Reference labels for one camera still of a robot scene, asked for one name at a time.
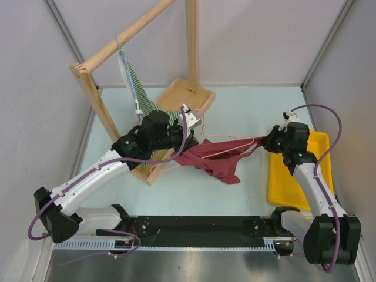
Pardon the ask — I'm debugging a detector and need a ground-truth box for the red tank top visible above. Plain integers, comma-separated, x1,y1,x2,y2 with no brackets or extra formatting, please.
174,137,264,184

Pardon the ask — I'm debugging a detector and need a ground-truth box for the white cable duct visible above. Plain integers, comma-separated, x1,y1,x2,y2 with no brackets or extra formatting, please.
53,238,275,252

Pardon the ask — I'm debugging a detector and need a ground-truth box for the wooden clothes rack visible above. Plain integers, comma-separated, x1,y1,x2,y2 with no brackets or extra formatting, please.
69,0,216,186

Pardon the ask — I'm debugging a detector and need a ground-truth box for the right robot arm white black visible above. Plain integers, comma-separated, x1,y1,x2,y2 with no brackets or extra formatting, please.
261,122,361,269

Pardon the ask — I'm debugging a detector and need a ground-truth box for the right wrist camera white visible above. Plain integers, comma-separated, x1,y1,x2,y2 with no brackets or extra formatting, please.
282,110,300,127

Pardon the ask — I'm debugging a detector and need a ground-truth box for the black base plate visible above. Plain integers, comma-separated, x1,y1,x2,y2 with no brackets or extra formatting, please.
96,216,295,256

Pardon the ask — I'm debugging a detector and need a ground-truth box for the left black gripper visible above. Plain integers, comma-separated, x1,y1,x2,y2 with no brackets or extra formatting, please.
150,119,198,156

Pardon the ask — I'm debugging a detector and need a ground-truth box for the blue hanger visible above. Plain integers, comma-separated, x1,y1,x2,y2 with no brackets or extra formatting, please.
115,35,143,124

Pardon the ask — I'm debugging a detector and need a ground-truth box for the pink wire hanger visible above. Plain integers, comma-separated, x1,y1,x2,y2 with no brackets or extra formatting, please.
149,109,256,175

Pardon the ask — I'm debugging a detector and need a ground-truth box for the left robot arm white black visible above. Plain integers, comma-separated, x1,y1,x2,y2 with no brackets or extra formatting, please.
34,106,201,243

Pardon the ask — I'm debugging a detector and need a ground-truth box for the yellow plastic tray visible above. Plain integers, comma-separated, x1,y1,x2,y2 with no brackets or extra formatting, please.
267,130,330,211

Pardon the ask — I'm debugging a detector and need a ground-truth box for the green striped garment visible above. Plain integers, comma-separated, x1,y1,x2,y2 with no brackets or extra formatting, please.
127,61,180,125

